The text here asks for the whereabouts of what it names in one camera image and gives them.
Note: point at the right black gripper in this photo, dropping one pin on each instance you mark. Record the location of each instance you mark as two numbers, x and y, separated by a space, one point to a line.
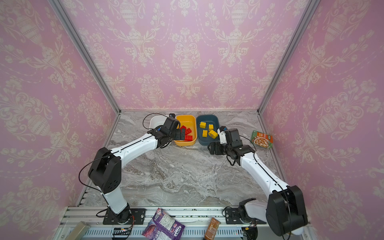
214 148

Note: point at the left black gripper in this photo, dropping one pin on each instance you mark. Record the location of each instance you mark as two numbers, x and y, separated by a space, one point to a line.
179 136

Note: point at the yellow plastic container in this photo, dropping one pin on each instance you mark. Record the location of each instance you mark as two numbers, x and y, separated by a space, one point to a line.
189 121

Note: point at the yellow long lego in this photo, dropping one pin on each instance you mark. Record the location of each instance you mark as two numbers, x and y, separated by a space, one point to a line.
213 134

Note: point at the dark teal plastic container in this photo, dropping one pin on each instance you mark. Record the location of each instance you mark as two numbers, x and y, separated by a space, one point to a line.
209 119

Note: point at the white plastic container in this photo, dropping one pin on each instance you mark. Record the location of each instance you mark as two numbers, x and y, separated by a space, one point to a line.
157 121

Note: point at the red long lego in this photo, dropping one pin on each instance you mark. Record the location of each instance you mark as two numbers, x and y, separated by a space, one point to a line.
188 131

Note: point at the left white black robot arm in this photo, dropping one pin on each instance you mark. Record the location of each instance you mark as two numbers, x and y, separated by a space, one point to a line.
106 169

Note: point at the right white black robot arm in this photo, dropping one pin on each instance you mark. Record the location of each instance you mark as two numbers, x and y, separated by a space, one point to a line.
285 212

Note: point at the green food packet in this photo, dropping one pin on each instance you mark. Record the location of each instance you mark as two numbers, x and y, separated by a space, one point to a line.
262 140

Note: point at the brown snack bar packet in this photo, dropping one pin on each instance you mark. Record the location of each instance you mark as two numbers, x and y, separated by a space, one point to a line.
212 229

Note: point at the purple snack box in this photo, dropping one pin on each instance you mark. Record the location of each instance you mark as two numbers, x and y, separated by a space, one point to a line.
163 227

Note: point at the olive box bottom left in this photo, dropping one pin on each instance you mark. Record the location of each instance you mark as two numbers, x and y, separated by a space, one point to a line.
79 231

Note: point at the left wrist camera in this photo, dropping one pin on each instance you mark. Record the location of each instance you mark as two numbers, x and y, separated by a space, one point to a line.
170 125

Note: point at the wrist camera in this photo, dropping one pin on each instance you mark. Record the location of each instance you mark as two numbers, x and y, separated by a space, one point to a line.
170 125
230 136

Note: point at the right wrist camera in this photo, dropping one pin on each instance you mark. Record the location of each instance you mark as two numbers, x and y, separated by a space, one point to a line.
230 136

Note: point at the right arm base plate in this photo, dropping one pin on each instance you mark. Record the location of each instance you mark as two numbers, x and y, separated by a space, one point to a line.
235 216

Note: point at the aluminium front rail frame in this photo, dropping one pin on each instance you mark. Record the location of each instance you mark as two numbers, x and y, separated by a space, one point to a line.
196 220

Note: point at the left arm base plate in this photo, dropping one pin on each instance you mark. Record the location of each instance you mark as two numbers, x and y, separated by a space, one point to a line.
136 216

